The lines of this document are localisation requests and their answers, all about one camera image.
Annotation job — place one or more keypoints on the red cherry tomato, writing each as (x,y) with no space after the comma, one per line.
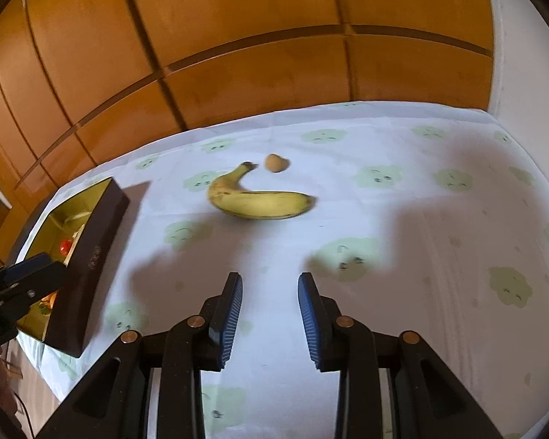
(65,246)

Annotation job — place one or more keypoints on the orange mandarin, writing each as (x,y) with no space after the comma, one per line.
(50,299)

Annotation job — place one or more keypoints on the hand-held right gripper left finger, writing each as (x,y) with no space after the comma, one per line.
(228,315)

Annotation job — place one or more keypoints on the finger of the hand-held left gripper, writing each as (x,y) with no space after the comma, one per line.
(36,279)

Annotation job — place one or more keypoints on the white green cloud tablecloth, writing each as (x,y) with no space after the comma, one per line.
(393,219)

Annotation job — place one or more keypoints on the yellow banana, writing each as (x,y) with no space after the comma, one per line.
(260,201)

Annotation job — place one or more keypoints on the gold tin box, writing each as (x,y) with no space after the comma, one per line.
(87,256)

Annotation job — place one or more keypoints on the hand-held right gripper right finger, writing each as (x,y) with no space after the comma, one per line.
(311,320)

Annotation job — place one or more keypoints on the small brown round fruit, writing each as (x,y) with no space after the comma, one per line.
(275,163)

